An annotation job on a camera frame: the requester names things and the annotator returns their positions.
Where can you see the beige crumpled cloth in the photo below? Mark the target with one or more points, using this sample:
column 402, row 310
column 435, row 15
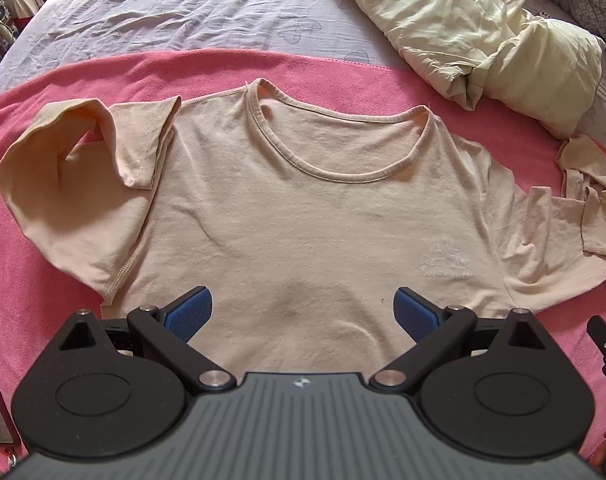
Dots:
column 583, row 160

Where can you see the lavender bed sheet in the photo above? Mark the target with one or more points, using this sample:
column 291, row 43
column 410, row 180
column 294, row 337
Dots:
column 158, row 10

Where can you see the beige t-shirt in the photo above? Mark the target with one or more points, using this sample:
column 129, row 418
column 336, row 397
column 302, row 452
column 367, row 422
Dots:
column 293, row 230

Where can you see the pink blanket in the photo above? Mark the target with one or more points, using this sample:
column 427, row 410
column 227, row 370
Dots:
column 23, row 285

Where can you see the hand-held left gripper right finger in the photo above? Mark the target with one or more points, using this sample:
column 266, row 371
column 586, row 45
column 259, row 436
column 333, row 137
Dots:
column 413, row 316

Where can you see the cream quilt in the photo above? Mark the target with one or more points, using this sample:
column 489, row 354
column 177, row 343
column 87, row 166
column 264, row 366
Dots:
column 458, row 25

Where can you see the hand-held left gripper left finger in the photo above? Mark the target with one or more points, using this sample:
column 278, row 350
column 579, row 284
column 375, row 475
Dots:
column 190, row 312

